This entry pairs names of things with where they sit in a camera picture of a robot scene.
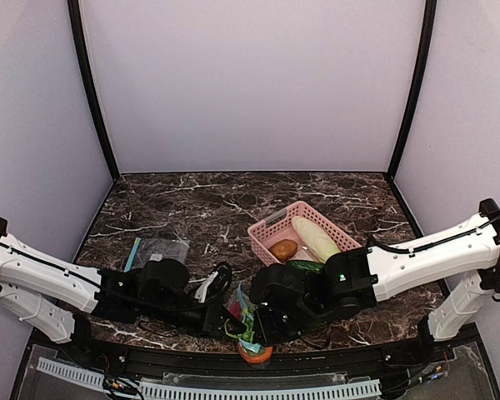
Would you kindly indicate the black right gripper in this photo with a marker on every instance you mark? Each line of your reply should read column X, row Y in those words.
column 265, row 323

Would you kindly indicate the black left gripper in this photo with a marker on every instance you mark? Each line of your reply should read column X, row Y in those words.
column 212, row 322

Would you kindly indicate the green grape bunch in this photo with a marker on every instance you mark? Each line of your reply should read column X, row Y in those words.
column 248, row 320

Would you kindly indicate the orange persimmon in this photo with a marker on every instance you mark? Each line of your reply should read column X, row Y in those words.
column 256, row 358

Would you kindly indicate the clear zip bag blue zipper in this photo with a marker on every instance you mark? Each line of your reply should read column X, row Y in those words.
column 240, row 297

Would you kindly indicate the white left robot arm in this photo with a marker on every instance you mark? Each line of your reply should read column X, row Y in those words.
column 55, row 296

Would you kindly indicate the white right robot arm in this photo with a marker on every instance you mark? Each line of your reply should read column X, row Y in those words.
column 359, row 279

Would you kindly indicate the flat clear zip bag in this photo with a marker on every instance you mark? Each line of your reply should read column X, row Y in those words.
column 155, row 249

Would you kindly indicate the green cucumber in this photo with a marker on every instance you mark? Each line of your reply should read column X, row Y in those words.
column 306, row 265

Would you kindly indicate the brown potato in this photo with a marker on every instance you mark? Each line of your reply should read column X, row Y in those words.
column 284, row 250

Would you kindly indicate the white radish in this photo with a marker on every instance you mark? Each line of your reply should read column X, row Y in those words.
column 317, row 241

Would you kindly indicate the pink perforated plastic basket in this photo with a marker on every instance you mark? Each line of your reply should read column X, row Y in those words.
column 278, row 226

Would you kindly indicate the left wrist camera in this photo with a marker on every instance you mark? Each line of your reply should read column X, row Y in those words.
column 215, row 285

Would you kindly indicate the black front rail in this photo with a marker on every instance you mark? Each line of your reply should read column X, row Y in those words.
column 394, row 358

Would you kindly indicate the white slotted cable duct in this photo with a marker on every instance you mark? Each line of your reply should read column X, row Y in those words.
column 181, row 386

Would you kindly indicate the black right frame post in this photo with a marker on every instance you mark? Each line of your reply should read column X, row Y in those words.
column 423, row 48

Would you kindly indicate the black frame post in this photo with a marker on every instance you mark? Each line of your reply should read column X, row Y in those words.
column 423, row 48
column 81, row 49

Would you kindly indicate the black left frame post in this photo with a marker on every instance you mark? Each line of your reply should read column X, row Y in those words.
column 81, row 49

